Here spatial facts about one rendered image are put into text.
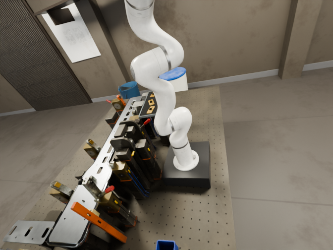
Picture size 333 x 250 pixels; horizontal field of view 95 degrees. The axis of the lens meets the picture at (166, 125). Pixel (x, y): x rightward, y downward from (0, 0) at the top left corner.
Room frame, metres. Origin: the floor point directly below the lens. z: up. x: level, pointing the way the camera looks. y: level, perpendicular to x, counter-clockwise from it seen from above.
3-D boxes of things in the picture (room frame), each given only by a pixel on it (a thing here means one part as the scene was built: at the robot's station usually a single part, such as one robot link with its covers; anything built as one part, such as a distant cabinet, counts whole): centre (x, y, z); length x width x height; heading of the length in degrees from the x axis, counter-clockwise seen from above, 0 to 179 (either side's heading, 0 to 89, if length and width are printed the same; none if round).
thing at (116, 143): (0.81, 0.27, 0.95); 0.18 x 0.13 x 0.49; 161
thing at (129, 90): (3.37, 0.55, 0.29); 0.50 x 0.46 x 0.58; 63
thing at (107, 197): (0.47, 0.42, 0.87); 0.10 x 0.07 x 0.35; 71
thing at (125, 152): (0.69, 0.30, 0.91); 0.07 x 0.05 x 0.42; 71
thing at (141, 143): (0.74, 0.18, 0.89); 0.09 x 0.08 x 0.38; 71
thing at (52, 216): (0.53, 0.80, 0.84); 0.12 x 0.07 x 0.28; 71
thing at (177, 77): (2.90, -0.44, 0.33); 0.53 x 0.53 x 0.65
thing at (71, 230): (0.99, 0.44, 1.00); 1.38 x 0.22 x 0.02; 161
